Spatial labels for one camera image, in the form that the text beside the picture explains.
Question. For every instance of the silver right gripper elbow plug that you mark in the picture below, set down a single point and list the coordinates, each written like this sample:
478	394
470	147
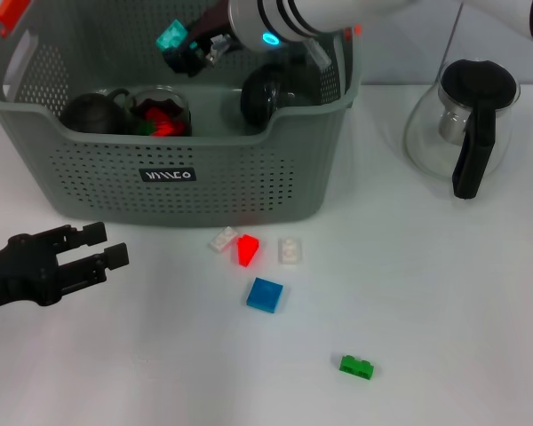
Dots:
217	46

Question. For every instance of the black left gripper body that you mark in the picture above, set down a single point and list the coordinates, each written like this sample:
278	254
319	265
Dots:
22	275

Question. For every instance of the grey perforated plastic storage basket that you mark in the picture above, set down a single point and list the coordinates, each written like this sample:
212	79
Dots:
204	195

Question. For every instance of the cyan toy brick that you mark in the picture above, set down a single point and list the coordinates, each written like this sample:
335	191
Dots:
172	35

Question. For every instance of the red sloped toy brick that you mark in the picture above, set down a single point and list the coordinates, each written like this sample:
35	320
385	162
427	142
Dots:
247	250

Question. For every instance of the orange-red small toy brick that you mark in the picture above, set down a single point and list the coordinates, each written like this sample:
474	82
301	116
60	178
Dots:
169	130

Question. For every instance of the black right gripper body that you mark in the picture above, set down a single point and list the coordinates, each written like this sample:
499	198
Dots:
213	22

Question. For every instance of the glass teacup with black holder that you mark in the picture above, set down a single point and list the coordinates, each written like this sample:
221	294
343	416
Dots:
182	102
188	128

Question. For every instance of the blue toy brick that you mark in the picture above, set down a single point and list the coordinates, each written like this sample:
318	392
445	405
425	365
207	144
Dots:
263	295

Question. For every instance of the green toy brick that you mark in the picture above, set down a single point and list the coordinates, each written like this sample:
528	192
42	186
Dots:
355	366
145	128

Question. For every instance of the white toy brick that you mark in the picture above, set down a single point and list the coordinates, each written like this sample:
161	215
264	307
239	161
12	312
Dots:
289	252
222	239

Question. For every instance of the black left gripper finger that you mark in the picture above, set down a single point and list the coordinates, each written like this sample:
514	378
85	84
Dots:
115	256
93	233

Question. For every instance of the black round object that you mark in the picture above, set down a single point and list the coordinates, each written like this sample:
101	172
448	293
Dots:
262	95

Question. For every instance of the dark red curved toy brick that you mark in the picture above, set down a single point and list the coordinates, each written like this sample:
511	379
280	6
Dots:
157	114

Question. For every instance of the dark clay teapot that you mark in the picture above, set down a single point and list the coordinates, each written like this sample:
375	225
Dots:
89	116

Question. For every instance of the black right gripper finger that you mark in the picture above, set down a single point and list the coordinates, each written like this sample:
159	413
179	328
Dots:
194	42
184	62

